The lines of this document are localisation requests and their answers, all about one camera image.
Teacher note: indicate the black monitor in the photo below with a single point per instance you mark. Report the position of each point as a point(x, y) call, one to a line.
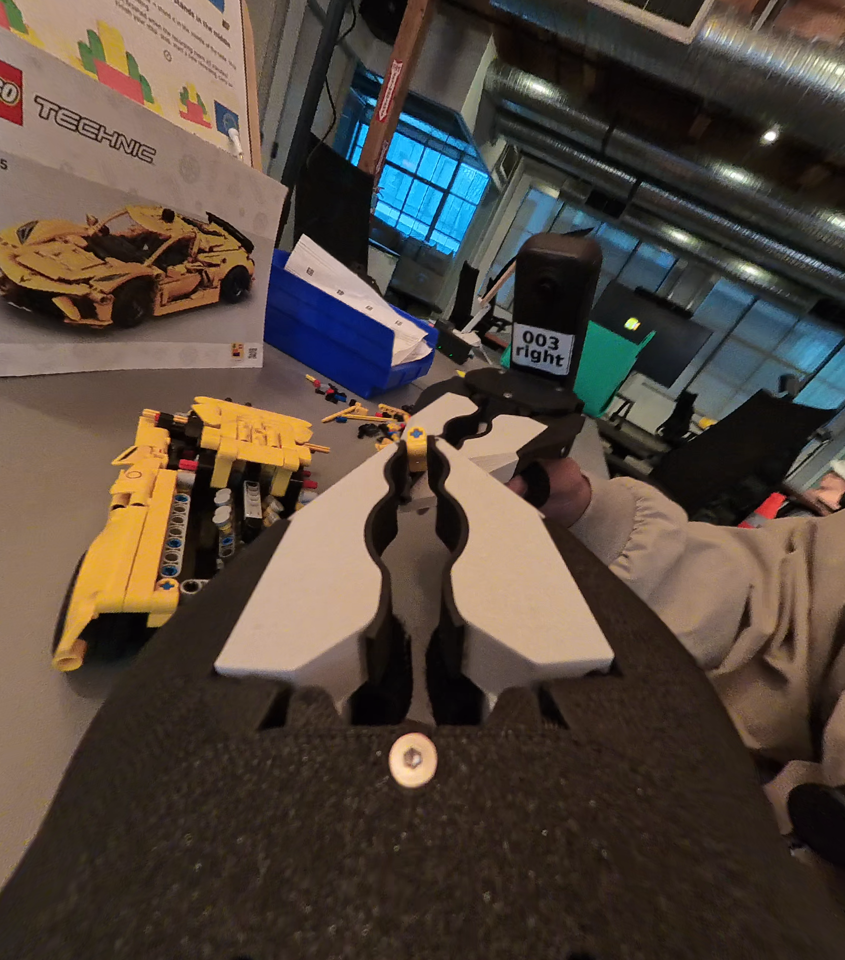
point(678, 338)

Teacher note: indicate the toy car instruction booklet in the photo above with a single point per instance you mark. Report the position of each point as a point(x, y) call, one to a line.
point(93, 195)

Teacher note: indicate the pile of small toy pieces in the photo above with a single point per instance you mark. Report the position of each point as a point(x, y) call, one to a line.
point(355, 408)

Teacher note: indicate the white papers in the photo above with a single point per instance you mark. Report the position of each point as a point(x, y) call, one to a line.
point(348, 293)

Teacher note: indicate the small yellow toy connector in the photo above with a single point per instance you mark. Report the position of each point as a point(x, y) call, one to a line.
point(415, 443)

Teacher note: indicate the yellow toy car chassis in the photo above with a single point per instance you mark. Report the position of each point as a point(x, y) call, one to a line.
point(138, 540)

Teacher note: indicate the grey desk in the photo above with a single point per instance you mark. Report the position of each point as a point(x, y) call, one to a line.
point(18, 495)

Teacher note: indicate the wooden post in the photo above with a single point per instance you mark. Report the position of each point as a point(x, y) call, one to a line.
point(393, 83)

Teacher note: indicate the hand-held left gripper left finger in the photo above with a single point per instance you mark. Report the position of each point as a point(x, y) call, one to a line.
point(318, 593)

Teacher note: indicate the large paned window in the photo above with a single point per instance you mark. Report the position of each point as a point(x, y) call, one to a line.
point(423, 188)

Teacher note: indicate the person's right forearm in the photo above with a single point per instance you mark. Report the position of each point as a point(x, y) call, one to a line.
point(708, 585)

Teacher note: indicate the black office chair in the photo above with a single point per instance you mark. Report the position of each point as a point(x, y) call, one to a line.
point(745, 443)

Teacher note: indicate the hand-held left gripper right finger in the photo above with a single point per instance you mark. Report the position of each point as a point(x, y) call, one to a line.
point(531, 593)

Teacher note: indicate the person's right hand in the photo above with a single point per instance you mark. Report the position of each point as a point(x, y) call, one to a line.
point(561, 492)

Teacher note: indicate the brick picture poster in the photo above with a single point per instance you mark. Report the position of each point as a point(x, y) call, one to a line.
point(138, 45)

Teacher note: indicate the blue plastic bin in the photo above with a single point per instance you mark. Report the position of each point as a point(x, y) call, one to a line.
point(325, 338)

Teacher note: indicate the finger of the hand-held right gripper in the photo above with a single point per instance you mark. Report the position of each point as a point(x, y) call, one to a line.
point(438, 416)
point(513, 447)

